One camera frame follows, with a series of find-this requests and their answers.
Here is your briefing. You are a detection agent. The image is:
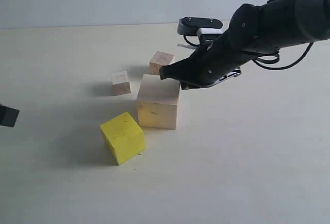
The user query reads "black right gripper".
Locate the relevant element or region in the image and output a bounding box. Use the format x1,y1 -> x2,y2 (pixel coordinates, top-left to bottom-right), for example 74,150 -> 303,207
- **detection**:
159,4 -> 279,90

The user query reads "medium wooden cube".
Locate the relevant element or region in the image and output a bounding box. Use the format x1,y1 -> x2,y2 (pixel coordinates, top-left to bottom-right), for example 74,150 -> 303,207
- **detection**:
149,51 -> 175,75

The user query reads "large pale wooden cube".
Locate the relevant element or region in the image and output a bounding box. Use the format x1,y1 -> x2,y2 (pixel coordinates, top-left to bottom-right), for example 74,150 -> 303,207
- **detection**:
137,74 -> 180,130

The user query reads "yellow cube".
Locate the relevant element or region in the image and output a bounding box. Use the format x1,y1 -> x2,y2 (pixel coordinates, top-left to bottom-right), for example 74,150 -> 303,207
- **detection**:
100,112 -> 146,165

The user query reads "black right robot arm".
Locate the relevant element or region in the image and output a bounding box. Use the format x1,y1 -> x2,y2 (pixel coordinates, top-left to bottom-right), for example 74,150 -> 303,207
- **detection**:
159,0 -> 329,90

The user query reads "small wooden cube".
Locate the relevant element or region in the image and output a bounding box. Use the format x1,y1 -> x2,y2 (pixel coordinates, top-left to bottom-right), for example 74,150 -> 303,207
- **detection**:
111,71 -> 131,95

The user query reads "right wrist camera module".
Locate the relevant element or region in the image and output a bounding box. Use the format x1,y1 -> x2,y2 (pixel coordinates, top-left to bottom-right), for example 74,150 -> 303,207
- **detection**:
177,17 -> 223,47

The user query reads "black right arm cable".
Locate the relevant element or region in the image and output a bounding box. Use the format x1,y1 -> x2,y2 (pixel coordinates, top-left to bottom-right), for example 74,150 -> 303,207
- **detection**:
253,0 -> 314,70

